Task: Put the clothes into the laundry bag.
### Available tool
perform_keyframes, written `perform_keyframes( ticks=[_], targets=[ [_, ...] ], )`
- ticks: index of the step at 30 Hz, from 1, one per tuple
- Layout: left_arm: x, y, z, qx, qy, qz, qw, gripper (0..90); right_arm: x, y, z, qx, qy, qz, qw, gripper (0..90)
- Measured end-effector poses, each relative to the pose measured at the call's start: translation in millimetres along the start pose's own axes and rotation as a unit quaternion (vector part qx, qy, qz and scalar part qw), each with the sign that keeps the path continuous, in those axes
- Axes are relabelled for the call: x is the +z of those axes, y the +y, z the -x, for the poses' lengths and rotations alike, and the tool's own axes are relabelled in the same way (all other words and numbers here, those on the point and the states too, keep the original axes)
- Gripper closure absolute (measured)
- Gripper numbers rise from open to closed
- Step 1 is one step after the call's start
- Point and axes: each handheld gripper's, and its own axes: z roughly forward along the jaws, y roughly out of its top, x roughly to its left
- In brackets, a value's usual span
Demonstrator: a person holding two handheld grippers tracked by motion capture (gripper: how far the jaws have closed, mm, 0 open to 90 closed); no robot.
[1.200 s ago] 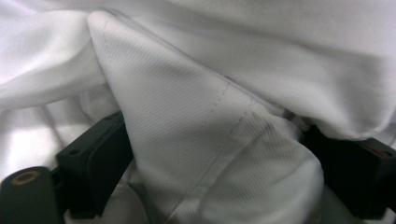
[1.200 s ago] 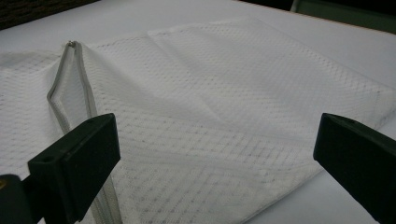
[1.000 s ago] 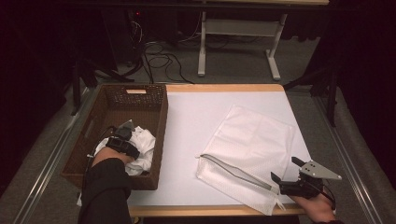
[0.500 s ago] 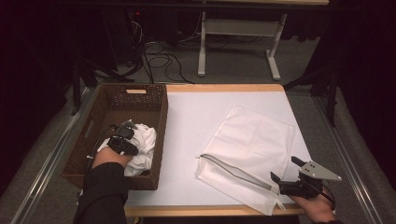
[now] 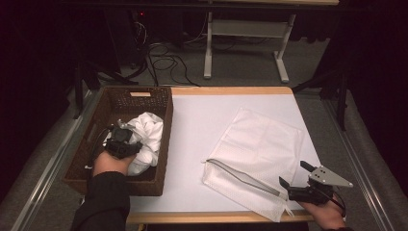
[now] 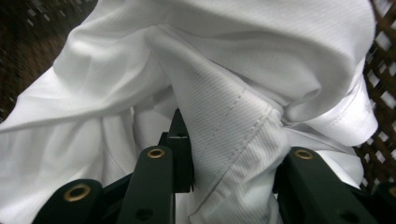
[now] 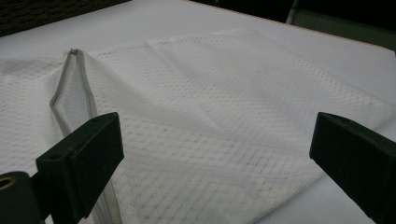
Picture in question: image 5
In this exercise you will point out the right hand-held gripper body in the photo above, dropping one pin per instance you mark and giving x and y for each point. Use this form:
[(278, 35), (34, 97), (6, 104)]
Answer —
[(311, 194)]

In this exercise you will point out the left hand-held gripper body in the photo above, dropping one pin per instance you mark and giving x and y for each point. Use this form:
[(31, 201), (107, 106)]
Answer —
[(122, 144)]

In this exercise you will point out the white garment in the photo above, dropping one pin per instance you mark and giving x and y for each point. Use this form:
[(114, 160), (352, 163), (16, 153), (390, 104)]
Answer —
[(149, 134)]

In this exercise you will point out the brown woven basket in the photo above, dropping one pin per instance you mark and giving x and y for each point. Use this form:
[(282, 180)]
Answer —
[(96, 173)]

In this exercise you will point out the clear plastic zip bag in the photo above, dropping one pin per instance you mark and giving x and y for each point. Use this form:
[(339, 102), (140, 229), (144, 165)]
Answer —
[(256, 150)]

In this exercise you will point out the person's left hand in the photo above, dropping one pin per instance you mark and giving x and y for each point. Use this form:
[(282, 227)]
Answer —
[(110, 164)]

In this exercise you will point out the person's right hand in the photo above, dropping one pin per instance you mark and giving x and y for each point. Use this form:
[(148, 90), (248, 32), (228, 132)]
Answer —
[(327, 215)]

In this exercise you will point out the white table cover sheet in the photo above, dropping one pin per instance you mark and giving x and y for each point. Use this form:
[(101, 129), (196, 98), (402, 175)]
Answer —
[(192, 134)]

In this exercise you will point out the black metal stand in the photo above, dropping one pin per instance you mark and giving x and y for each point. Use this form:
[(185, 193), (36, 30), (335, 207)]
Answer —
[(342, 96), (78, 83)]

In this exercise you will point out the metal floor rail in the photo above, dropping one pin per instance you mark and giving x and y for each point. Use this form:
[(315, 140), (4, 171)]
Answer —
[(359, 166), (48, 166)]

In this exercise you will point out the white desk frame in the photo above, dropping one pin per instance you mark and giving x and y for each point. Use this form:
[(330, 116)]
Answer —
[(247, 28)]

